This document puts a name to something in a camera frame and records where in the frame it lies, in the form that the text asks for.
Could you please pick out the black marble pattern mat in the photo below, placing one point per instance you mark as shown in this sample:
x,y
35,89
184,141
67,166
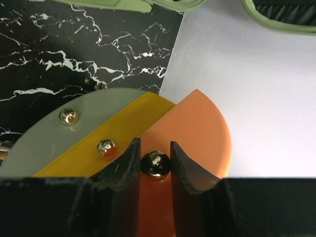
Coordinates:
x,y
51,53

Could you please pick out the green hard-shell suitcase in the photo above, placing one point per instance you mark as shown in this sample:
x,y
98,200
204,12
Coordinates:
x,y
287,16

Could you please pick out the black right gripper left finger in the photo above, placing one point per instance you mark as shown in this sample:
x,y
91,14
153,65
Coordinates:
x,y
105,205

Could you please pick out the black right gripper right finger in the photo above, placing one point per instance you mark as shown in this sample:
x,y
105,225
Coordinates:
x,y
207,206

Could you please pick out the white orange drawer cabinet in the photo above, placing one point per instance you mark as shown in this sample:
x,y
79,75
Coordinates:
x,y
82,137

